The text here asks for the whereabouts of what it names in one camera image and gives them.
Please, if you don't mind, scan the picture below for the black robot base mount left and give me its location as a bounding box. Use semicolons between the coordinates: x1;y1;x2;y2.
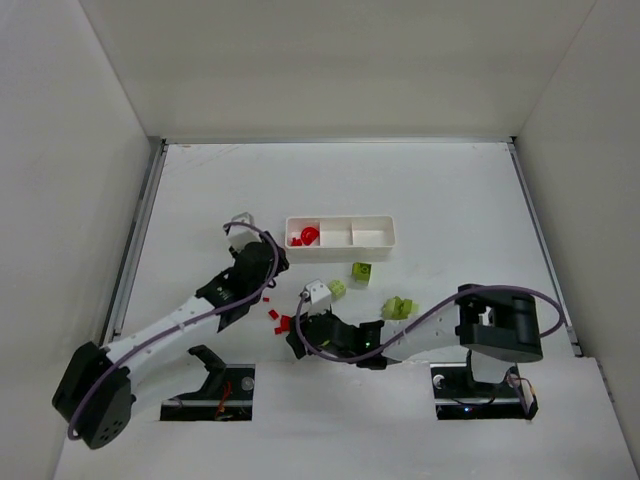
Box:
159;345;256;422

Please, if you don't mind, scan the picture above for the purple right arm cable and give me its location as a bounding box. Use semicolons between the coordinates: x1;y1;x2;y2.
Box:
294;284;564;362

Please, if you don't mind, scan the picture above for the left aluminium frame rail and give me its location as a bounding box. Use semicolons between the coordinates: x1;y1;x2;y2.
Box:
99;137;167;345

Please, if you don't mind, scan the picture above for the aluminium frame rail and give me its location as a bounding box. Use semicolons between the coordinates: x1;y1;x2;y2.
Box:
99;137;167;345
507;136;584;358

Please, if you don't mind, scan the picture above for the red round lego piece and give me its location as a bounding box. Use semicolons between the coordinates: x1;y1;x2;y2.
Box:
300;226;320;246

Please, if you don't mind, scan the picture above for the lime green lego brick right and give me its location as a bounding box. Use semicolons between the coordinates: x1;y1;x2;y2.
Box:
396;299;419;320

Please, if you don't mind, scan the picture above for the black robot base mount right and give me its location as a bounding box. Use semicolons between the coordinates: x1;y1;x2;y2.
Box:
430;363;539;421

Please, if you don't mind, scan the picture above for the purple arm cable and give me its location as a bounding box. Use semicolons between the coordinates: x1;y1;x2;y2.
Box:
294;284;564;362
67;222;281;442

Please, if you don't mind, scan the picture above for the white three-compartment tray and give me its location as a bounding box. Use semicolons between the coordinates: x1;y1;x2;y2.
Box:
285;215;396;263

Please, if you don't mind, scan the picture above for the pale green square lego brick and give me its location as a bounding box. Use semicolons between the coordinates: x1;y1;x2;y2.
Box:
327;280;347;300

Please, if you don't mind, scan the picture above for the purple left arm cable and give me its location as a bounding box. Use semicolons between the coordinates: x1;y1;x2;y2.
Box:
67;222;281;442

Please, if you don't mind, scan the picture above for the right aluminium frame rail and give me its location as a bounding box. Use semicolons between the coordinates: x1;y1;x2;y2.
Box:
507;136;584;358

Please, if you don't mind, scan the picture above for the large lime green lego brick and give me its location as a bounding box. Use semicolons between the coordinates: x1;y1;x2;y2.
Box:
351;262;372;286

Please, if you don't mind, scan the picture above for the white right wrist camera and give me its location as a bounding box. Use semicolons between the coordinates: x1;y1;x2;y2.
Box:
300;280;332;316

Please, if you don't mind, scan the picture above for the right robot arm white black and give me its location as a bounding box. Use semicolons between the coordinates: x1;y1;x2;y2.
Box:
286;280;543;384

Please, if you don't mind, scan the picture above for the pale green lego brick right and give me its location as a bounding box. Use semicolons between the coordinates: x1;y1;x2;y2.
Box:
382;296;405;320

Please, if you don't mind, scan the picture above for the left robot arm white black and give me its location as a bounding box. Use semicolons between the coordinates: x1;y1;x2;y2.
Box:
52;233;289;449

